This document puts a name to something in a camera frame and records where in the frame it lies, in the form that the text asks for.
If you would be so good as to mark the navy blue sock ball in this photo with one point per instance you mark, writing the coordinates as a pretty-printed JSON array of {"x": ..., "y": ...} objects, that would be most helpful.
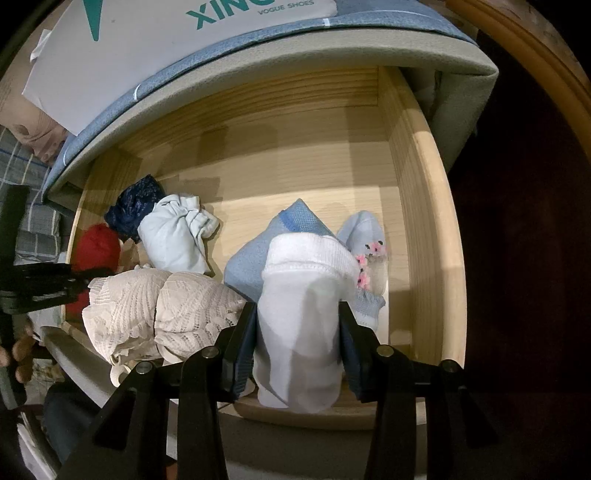
[{"x": 134, "y": 203}]

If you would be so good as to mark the white shoe box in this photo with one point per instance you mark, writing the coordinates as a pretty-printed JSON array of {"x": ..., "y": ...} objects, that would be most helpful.
[{"x": 138, "y": 60}]

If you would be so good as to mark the leaf print curtain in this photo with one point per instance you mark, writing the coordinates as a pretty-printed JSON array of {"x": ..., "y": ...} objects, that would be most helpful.
[{"x": 41, "y": 138}]

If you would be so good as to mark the blue mesh sock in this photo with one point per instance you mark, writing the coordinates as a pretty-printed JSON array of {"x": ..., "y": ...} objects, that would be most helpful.
[{"x": 258, "y": 249}]

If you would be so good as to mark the cream lace underwear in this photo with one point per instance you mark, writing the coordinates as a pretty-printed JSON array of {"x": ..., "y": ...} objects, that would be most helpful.
[{"x": 184, "y": 304}]

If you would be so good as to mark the white ribbed sock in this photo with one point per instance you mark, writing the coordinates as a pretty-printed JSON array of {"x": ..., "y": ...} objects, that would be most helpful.
[{"x": 300, "y": 314}]

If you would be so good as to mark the light blue floral sock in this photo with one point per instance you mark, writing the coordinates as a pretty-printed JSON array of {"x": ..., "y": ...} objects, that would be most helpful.
[{"x": 364, "y": 230}]

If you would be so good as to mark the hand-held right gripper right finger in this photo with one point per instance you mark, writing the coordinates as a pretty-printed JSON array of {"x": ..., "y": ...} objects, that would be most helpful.
[{"x": 351, "y": 350}]

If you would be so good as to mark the red underwear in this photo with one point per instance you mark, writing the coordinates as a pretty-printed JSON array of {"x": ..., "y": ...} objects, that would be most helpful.
[{"x": 97, "y": 249}]

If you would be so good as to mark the person's left hand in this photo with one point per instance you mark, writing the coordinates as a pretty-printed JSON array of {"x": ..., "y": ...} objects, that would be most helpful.
[{"x": 25, "y": 355}]

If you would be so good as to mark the grey plaid blanket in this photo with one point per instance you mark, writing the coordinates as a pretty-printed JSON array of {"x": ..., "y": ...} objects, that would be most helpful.
[{"x": 37, "y": 221}]

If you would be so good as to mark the wooden furniture frame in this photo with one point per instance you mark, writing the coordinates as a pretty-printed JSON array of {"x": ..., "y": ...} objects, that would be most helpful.
[{"x": 531, "y": 41}]

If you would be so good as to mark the person's leg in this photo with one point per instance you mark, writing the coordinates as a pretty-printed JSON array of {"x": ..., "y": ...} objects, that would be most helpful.
[{"x": 74, "y": 424}]

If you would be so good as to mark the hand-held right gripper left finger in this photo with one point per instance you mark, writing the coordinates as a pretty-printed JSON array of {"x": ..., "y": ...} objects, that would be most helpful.
[{"x": 242, "y": 350}]

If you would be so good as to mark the grey fronted wooden drawer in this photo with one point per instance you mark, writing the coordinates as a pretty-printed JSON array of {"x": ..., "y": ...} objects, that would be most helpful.
[{"x": 300, "y": 166}]

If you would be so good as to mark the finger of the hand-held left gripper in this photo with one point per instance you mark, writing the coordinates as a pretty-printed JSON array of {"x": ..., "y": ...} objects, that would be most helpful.
[{"x": 51, "y": 286}]

